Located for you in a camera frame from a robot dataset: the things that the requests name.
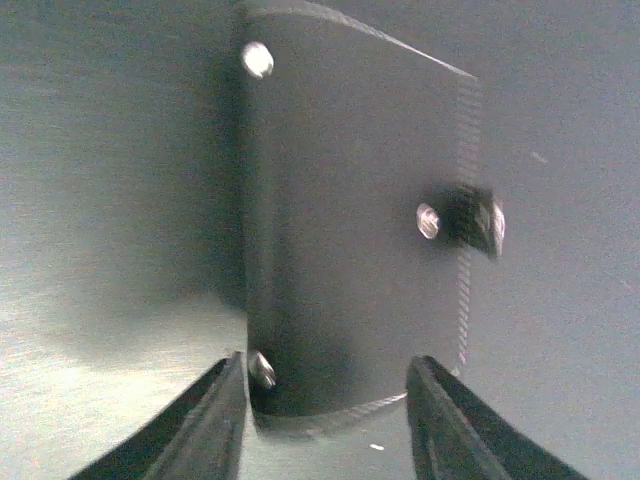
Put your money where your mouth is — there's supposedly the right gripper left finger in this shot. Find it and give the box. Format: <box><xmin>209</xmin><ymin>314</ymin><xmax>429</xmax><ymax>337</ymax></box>
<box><xmin>73</xmin><ymin>352</ymin><xmax>247</xmax><ymax>480</ymax></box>

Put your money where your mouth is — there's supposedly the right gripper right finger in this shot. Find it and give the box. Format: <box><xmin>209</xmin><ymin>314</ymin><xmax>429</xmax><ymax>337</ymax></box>
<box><xmin>406</xmin><ymin>356</ymin><xmax>586</xmax><ymax>480</ymax></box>

